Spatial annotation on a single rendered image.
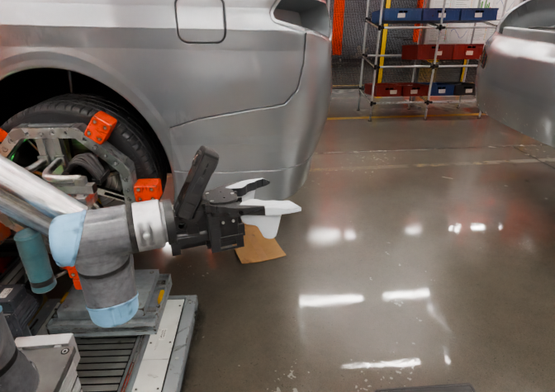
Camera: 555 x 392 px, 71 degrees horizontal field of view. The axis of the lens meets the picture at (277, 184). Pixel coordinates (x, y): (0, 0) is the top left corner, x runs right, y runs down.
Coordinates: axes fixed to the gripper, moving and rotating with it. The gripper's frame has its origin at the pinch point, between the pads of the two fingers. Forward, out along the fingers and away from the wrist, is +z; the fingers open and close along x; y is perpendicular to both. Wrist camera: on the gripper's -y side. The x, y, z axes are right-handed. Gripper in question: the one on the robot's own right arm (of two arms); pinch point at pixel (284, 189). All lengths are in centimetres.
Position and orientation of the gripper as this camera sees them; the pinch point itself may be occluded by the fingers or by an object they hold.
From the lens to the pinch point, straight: 65.3
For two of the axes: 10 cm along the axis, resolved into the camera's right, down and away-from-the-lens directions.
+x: 3.4, 2.8, -9.0
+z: 9.4, -1.5, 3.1
